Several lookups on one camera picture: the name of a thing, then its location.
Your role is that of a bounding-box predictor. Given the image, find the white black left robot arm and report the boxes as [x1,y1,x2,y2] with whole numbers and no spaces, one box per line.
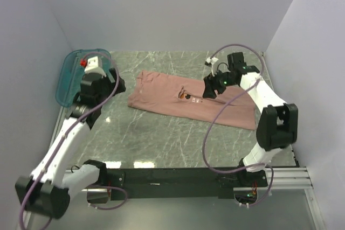
[15,68,126,219]

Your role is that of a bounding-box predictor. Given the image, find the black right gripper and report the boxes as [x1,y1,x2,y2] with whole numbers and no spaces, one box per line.
[203,67,237,100]

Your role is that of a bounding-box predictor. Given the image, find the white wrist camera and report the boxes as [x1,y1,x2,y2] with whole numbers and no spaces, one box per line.
[80,56,106,77]
[205,57,220,76]

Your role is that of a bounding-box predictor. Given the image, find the pink t shirt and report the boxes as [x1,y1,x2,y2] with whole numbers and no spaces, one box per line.
[128,70,256,130]

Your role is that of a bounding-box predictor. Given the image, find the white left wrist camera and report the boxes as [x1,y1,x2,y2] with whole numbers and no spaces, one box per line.
[80,56,106,77]

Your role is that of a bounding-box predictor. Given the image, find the aluminium left side rail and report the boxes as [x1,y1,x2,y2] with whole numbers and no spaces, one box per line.
[49,107,66,147]

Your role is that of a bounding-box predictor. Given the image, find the aluminium front frame rail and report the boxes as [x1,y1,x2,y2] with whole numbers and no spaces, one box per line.
[80,167,313,193]

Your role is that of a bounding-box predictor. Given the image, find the teal transparent plastic bin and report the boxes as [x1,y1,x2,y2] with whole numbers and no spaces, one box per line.
[55,48,112,108]

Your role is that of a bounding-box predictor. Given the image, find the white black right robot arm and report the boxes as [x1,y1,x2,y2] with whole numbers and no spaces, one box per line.
[203,52,298,186]

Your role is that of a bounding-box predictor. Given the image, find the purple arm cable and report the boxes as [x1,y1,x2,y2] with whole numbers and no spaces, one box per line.
[202,43,275,209]
[19,52,128,230]

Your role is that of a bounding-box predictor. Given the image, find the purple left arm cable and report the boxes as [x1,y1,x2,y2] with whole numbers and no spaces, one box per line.
[19,52,128,230]

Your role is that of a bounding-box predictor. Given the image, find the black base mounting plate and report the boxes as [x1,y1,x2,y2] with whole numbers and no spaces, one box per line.
[107,168,268,199]

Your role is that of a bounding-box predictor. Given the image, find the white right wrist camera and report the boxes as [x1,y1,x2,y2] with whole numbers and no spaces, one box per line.
[205,57,220,76]

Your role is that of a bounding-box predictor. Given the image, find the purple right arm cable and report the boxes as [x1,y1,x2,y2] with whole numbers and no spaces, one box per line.
[202,43,275,209]

